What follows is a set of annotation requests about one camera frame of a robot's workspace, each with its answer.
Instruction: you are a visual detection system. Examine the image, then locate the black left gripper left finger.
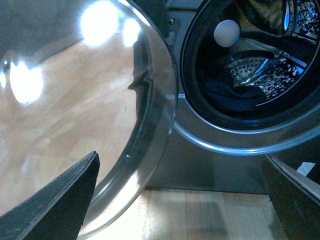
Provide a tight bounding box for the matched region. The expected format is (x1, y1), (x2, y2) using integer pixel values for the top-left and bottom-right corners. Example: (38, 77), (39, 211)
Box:
(0, 151), (100, 240)

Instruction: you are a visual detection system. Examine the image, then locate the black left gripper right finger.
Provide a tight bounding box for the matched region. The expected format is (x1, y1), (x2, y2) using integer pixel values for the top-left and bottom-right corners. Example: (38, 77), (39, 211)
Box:
(263, 154), (320, 240)

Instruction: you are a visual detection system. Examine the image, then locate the dark blue garment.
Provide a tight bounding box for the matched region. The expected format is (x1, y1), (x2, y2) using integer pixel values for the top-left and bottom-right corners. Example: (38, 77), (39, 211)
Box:
(196, 29), (320, 115)

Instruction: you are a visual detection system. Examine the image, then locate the grey front-load washing machine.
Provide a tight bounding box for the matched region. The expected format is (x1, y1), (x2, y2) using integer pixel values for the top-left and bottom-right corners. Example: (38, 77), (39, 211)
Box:
(149, 0), (320, 194)

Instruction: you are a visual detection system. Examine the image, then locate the black rubber door gasket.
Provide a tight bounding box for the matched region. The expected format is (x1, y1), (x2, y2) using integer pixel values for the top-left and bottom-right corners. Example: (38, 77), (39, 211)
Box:
(181, 0), (320, 130)

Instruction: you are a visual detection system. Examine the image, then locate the round glass washer door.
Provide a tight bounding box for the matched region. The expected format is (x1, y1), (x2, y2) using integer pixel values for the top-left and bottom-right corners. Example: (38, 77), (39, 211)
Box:
(0, 0), (178, 240)

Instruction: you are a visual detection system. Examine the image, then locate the steel perforated washer drum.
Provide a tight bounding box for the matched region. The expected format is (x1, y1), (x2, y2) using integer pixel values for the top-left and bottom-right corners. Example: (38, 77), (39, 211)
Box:
(209, 0), (320, 102)

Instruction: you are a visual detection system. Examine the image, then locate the white drum hub cap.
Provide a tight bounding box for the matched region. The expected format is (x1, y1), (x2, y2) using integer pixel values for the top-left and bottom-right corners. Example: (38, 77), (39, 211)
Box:
(213, 19), (241, 48)

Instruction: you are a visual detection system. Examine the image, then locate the grey door hinge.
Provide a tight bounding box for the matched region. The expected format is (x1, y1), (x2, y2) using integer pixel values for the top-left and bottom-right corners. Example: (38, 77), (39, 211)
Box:
(164, 17), (181, 47)

